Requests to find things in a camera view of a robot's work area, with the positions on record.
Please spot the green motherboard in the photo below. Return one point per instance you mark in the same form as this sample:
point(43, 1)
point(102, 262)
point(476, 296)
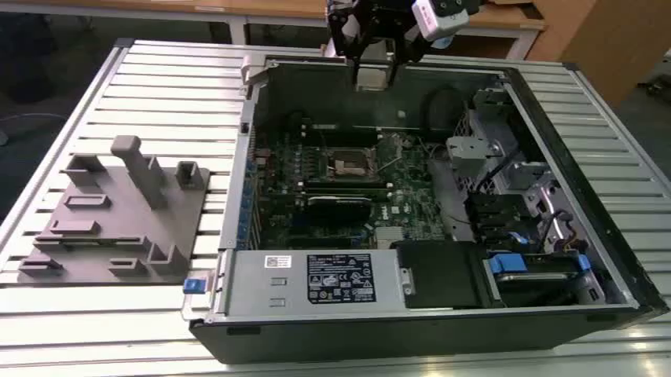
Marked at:
point(420, 204)

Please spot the blue disk carrier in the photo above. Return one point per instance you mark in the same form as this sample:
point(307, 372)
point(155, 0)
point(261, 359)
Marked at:
point(508, 262)

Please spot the silver chipset heatsink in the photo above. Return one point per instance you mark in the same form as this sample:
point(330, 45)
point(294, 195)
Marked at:
point(393, 233)

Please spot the black fan shroud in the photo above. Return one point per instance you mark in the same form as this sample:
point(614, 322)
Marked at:
point(441, 275)

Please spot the black hard disk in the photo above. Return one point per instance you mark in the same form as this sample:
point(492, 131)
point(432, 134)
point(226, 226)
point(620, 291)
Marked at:
point(533, 292)

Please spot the grey case latch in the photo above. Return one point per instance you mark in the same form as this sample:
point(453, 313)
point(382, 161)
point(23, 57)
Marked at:
point(254, 68)

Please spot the grey flat strip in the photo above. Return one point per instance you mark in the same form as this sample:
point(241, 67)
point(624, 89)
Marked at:
point(446, 196)

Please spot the blue case latch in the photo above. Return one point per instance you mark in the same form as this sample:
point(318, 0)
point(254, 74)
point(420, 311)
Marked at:
point(194, 286)

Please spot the silver metal drive cage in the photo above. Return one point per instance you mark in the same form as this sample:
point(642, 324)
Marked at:
point(469, 148)

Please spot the brown wooden cabinet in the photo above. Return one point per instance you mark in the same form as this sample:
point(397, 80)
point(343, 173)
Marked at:
point(604, 39)

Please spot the grey parts rack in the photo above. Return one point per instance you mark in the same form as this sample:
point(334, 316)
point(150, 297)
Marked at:
point(121, 235)

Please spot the black graphics card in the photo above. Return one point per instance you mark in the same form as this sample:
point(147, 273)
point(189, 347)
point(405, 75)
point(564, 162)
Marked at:
point(335, 214)

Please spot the green RAM stick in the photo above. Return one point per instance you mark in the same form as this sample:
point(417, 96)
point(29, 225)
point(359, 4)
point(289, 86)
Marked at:
point(346, 192)

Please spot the silver CPU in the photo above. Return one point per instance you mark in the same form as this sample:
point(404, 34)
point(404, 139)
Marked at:
point(374, 80)

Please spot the wooden desk white frame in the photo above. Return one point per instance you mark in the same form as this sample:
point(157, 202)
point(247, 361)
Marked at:
point(158, 4)

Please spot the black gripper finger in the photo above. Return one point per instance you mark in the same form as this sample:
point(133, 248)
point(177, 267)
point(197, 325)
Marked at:
point(401, 55)
point(357, 55)

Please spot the CPU socket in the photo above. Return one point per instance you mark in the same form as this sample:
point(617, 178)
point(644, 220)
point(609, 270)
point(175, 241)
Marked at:
point(351, 167)

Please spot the grey power supply unit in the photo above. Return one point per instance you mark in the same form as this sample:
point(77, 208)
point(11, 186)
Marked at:
point(251, 282)

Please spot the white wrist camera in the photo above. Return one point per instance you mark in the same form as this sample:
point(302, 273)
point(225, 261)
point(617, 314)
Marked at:
point(441, 23)

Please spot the black PC case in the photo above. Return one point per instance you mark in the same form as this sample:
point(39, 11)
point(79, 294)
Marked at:
point(367, 341)

